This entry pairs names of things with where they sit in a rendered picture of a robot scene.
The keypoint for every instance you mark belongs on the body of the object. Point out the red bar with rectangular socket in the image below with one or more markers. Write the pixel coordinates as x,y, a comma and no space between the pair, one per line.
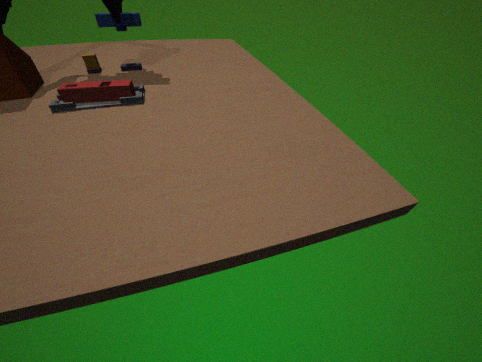
97,91

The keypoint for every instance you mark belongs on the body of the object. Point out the yellow rectangular block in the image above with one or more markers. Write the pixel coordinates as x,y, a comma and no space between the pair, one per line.
91,61

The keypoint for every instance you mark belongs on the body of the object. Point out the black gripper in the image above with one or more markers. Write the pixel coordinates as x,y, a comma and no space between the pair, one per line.
115,8

